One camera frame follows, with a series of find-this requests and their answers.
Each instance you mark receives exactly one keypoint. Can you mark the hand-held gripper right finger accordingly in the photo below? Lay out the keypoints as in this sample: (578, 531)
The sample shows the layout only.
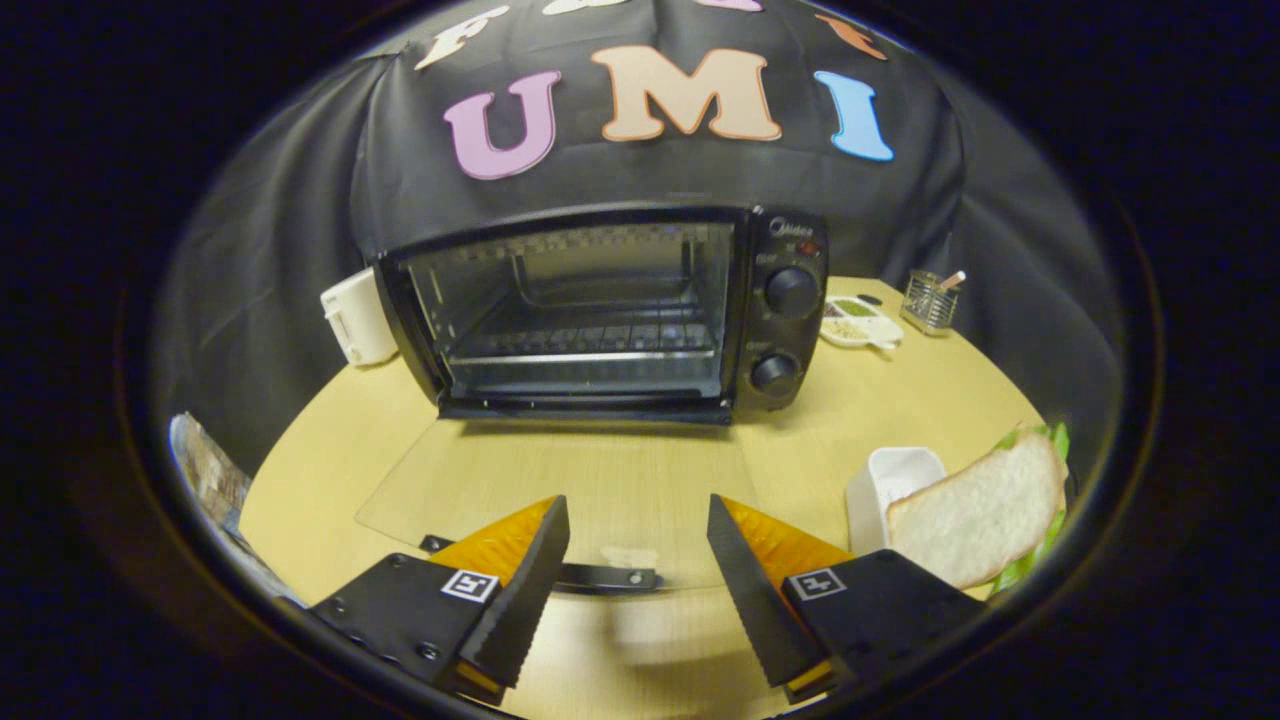
(752, 590)

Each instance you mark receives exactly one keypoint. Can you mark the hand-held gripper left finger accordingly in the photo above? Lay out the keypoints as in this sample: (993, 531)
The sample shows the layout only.
(530, 590)

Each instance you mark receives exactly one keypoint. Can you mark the white bread lettuce sandwich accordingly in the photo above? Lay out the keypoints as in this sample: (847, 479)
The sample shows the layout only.
(985, 515)

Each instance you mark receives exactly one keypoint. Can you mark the black toaster oven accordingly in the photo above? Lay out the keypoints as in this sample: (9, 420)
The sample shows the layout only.
(790, 340)

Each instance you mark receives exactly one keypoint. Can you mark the white pop-up toaster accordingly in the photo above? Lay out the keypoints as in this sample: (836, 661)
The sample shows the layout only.
(358, 315)

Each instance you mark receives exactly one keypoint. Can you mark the white rectangular container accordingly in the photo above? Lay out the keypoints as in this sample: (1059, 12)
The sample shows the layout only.
(885, 490)

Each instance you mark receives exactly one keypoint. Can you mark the white divided dish of beans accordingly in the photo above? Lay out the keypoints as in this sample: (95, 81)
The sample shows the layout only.
(858, 322)

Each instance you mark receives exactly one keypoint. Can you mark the black backdrop cloth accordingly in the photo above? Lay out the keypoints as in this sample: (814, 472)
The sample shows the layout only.
(300, 230)

